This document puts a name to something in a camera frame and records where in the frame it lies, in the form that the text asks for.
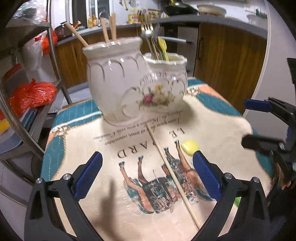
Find wooden kitchen cabinets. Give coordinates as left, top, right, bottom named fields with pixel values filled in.
left=54, top=21, right=268, bottom=114

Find wooden chopstick gripped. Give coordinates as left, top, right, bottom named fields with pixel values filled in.
left=109, top=13, right=117, bottom=42

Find yellow oil bottle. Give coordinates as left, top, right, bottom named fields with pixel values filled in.
left=128, top=9, right=138, bottom=24

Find red plastic bag upper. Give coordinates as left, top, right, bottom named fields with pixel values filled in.
left=34, top=30, right=58, bottom=55

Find thin wooden chopstick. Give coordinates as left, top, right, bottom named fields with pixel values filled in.
left=145, top=124, right=201, bottom=230

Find white bowl on counter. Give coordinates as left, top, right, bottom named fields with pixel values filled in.
left=197, top=4, right=227, bottom=17

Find white floral cutlery jar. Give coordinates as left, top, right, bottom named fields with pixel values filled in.
left=138, top=53, right=188, bottom=112

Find red plastic bag low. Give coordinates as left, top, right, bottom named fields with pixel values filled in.
left=7, top=78, right=58, bottom=118

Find yellow green tulip spoon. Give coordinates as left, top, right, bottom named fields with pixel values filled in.
left=181, top=139, right=241, bottom=208

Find gold fork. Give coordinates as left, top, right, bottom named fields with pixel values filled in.
left=137, top=9, right=159, bottom=60

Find white ceramic chopstick jar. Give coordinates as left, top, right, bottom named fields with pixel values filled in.
left=83, top=37, right=149, bottom=126

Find black wok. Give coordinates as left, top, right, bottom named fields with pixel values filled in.
left=161, top=1, right=198, bottom=16

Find silver spoon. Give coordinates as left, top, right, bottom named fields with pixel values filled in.
left=141, top=30, right=158, bottom=60

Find printed horse table mat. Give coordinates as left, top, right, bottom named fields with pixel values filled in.
left=41, top=79, right=275, bottom=240

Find dark thin utensil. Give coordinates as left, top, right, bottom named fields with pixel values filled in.
left=152, top=23, right=163, bottom=60

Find metal shelving rack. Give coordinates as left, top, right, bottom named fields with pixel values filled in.
left=1, top=1, right=72, bottom=185

